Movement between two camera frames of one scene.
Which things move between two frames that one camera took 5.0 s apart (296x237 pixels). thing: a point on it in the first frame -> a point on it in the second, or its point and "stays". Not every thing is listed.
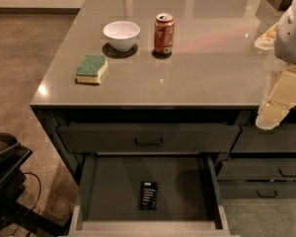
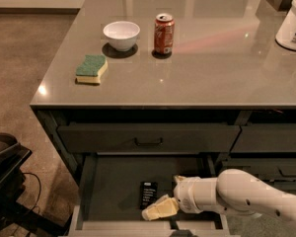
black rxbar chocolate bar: (148, 196) stays
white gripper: (292, 39) -> (185, 195)
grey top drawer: (149, 137) stays
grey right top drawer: (281, 138) stays
